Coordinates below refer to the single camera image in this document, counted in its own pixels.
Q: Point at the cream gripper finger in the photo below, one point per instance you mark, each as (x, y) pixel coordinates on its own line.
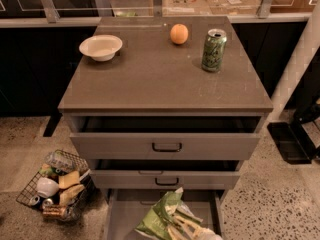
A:
(184, 229)

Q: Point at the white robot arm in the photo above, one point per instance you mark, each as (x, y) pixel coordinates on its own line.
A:
(274, 200)

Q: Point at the green soda can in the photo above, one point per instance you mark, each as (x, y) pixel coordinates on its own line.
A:
(213, 51)

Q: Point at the green rice chip bag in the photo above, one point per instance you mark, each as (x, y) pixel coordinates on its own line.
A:
(155, 222)

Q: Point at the clear plastic bottle in basket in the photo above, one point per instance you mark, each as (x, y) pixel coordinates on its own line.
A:
(59, 161)

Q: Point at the white ceramic bowl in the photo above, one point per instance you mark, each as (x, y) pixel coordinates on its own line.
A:
(101, 47)

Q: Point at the middle grey drawer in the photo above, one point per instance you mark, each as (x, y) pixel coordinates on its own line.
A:
(165, 174)

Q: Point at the yellow sponge in basket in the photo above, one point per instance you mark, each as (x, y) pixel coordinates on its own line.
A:
(71, 193)
(68, 180)

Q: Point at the grey drawer cabinet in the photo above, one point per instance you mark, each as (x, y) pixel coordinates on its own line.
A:
(152, 77)

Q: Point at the bottom grey drawer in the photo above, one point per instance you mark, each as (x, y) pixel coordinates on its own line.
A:
(127, 208)

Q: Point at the orange fruit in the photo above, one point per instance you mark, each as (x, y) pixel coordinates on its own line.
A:
(179, 34)

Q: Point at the brown snack bar in basket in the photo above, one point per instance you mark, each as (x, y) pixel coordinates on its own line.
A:
(55, 211)

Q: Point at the top grey drawer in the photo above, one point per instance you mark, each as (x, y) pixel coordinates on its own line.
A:
(166, 138)

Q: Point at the black floor tray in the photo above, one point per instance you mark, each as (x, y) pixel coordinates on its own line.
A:
(293, 142)

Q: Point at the silver can in basket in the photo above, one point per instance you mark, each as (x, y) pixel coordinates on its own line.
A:
(34, 201)

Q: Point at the black wire basket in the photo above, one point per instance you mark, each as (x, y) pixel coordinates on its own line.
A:
(77, 205)

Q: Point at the small white bowl in basket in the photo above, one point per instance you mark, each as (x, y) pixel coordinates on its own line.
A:
(46, 187)

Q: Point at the grey drawer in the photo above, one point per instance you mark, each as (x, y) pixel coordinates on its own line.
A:
(127, 208)
(165, 174)
(166, 138)

